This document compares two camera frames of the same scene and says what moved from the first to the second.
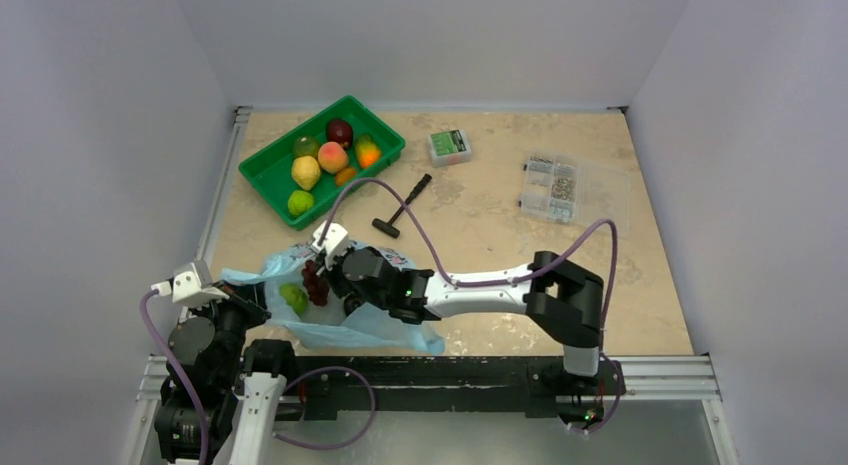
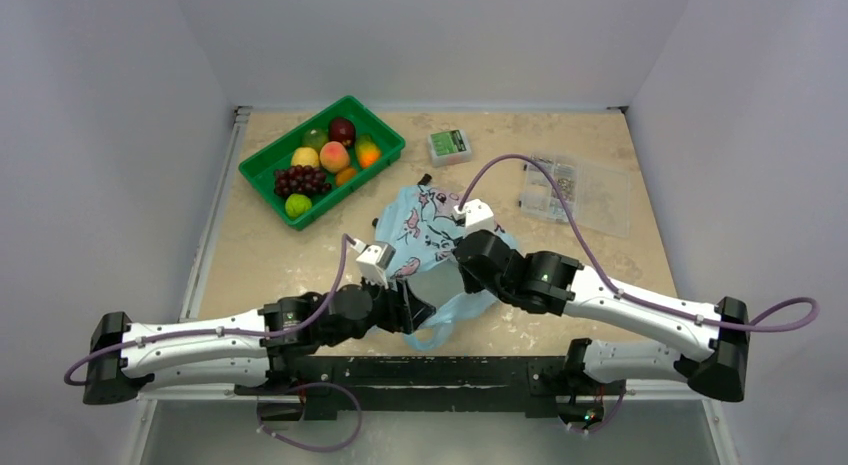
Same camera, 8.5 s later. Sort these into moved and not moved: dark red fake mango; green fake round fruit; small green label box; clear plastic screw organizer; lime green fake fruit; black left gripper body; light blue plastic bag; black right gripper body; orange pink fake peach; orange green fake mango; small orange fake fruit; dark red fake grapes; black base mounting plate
Moved: black left gripper body; light blue plastic bag; green fake round fruit; black right gripper body; dark red fake grapes
Not moved: orange pink fake peach; lime green fake fruit; dark red fake mango; black base mounting plate; orange green fake mango; small green label box; clear plastic screw organizer; small orange fake fruit
